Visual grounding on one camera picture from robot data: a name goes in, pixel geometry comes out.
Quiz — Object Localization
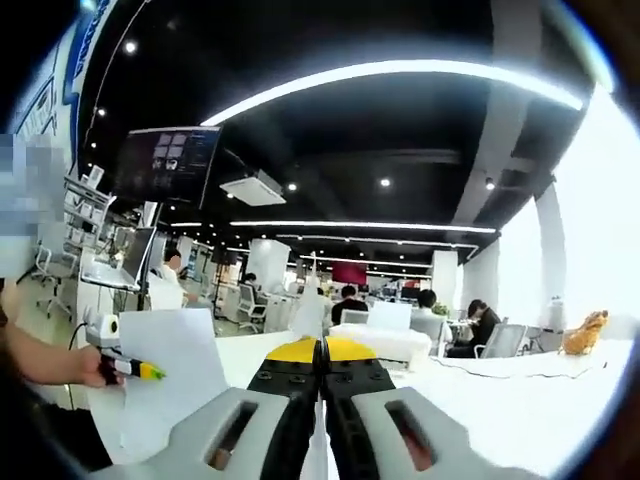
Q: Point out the white container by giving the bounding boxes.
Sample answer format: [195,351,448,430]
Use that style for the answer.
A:
[547,297,566,331]

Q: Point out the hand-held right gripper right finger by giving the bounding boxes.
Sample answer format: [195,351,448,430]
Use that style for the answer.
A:
[323,337,546,480]

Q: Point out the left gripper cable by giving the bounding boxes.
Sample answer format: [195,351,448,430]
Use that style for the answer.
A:
[68,321,91,351]

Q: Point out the white storage shelf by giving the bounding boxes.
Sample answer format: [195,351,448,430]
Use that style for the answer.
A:
[64,174,116,251]

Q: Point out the person in dark shirt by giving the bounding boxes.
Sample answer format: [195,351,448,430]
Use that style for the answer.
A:
[0,279,114,480]
[9,0,111,151]

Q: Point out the grey office chair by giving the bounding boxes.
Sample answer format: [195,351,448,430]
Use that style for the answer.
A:
[477,323,526,359]

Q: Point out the white table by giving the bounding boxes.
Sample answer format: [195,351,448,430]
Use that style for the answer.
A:
[92,324,631,480]

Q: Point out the laptop on stand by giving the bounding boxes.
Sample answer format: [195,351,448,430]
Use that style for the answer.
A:
[82,227,157,291]

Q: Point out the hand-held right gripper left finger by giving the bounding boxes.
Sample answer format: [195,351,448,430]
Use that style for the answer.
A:
[89,337,321,480]

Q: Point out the long ceiling light strip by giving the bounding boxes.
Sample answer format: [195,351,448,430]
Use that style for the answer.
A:
[229,219,501,235]
[199,59,585,126]

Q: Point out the black hanging monitor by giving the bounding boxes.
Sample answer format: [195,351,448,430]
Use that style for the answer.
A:
[112,125,224,209]

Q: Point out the person's left hand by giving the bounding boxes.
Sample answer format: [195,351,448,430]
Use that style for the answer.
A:
[74,344,126,389]

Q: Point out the red screen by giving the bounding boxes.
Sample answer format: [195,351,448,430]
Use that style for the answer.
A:
[332,262,369,284]

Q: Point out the white ceiling air conditioner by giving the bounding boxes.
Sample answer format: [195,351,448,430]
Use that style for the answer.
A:
[219,169,287,206]

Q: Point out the white printer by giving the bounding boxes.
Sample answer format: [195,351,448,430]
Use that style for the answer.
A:
[329,299,432,366]

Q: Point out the orange plush toy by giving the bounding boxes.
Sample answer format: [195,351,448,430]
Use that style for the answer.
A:
[562,309,611,356]

